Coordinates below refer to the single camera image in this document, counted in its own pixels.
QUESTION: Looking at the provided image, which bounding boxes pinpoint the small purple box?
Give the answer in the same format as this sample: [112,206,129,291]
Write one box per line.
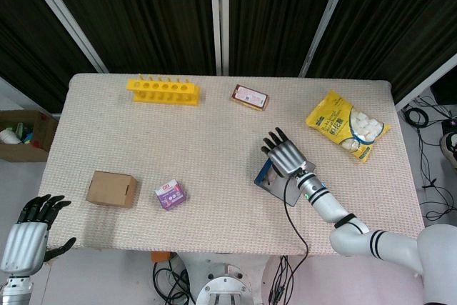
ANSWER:
[154,178,189,210]

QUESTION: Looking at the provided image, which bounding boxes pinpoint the beige woven tablecloth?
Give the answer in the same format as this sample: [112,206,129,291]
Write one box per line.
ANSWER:
[41,72,426,258]

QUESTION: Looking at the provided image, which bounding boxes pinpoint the grey metal tray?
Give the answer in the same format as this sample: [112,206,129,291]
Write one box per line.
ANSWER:
[253,157,317,207]

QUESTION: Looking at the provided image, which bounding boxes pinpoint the yellow candy bag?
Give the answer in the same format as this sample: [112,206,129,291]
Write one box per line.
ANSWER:
[305,90,391,164]

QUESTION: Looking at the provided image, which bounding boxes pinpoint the white paper cup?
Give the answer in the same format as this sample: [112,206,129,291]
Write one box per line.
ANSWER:
[0,129,19,145]

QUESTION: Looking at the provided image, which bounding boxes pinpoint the brown cardboard box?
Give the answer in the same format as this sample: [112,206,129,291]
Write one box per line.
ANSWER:
[85,170,139,209]

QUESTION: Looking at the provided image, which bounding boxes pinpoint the black floor cables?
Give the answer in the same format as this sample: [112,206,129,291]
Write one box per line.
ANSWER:
[401,94,457,222]

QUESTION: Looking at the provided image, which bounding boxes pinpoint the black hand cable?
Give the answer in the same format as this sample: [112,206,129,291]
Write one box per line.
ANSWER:
[269,176,310,304]

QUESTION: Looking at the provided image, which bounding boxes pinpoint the brown snack packet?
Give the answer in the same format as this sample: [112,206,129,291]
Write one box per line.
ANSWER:
[230,84,271,111]

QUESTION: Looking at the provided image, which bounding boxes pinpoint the white black sneaker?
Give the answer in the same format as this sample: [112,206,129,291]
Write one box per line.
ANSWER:
[442,131,457,169]

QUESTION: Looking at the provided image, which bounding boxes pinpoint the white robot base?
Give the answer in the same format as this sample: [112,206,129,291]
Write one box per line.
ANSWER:
[177,253,274,305]

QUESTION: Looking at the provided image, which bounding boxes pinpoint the yellow test tube rack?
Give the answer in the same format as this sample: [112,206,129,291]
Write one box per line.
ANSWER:
[126,74,200,106]

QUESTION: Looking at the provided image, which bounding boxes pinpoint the open cardboard bin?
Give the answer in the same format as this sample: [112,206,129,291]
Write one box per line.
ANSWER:
[0,110,59,163]

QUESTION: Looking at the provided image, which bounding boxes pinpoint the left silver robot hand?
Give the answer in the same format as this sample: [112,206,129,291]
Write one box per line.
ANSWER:
[0,194,77,276]

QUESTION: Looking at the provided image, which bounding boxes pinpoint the black base cables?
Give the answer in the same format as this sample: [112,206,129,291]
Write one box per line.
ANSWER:
[152,253,197,305]

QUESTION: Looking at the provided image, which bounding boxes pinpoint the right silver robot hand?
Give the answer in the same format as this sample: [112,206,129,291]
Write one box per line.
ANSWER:
[261,126,310,179]

